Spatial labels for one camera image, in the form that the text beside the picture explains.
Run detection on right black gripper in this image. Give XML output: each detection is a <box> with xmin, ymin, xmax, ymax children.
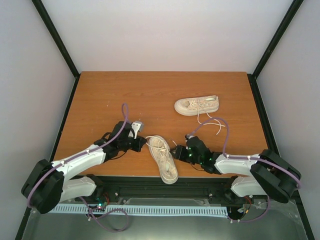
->
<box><xmin>170</xmin><ymin>144</ymin><xmax>203</xmax><ymax>165</ymax></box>

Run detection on white lace sneaker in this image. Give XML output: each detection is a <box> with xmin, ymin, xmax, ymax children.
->
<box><xmin>174</xmin><ymin>95</ymin><xmax>220</xmax><ymax>125</ymax></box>
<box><xmin>146</xmin><ymin>135</ymin><xmax>179</xmax><ymax>185</ymax></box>

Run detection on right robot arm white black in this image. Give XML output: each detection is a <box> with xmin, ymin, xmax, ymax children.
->
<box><xmin>170</xmin><ymin>136</ymin><xmax>301</xmax><ymax>203</ymax></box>

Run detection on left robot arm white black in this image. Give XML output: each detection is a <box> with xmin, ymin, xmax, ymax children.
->
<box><xmin>21</xmin><ymin>121</ymin><xmax>147</xmax><ymax>214</ymax></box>

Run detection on green lit circuit board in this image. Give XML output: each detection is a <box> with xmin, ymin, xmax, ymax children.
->
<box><xmin>89</xmin><ymin>192</ymin><xmax>110</xmax><ymax>213</ymax></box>

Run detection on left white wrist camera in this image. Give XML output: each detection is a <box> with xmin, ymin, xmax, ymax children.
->
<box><xmin>131</xmin><ymin>121</ymin><xmax>145</xmax><ymax>133</ymax></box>

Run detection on black aluminium frame rail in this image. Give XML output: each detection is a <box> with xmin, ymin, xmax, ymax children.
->
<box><xmin>32</xmin><ymin>174</ymin><xmax>298</xmax><ymax>205</ymax></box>

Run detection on light blue cable duct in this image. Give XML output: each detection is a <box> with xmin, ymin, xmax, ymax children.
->
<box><xmin>53</xmin><ymin>202</ymin><xmax>229</xmax><ymax>219</ymax></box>

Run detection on right black frame post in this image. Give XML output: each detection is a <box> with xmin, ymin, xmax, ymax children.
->
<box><xmin>251</xmin><ymin>0</ymin><xmax>305</xmax><ymax>78</ymax></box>

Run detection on black frame post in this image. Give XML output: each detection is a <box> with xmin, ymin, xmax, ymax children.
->
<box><xmin>31</xmin><ymin>0</ymin><xmax>81</xmax><ymax>81</ymax></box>
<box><xmin>251</xmin><ymin>0</ymin><xmax>305</xmax><ymax>78</ymax></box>

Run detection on left black frame post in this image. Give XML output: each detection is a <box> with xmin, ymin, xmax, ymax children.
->
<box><xmin>31</xmin><ymin>0</ymin><xmax>81</xmax><ymax>81</ymax></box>

